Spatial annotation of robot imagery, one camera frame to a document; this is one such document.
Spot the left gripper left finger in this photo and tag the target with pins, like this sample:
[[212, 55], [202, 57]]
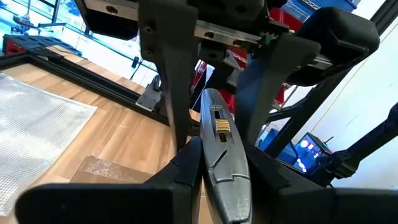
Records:
[[124, 205]]

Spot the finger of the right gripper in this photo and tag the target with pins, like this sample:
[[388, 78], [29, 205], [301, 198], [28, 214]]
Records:
[[174, 46], [267, 87]]

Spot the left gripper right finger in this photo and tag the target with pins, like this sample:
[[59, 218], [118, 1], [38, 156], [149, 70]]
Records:
[[311, 208]]

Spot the grey utility knife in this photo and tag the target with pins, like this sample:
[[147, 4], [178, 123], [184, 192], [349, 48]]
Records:
[[225, 174]]

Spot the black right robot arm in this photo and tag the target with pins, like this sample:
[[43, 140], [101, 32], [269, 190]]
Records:
[[367, 146]]

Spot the red and blue bin rack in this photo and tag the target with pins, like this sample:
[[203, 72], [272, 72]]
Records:
[[281, 18]]

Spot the black computer monitor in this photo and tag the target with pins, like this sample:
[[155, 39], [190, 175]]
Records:
[[311, 152]]

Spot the clear plastic zip pouch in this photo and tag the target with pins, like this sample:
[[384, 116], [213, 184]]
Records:
[[37, 133]]

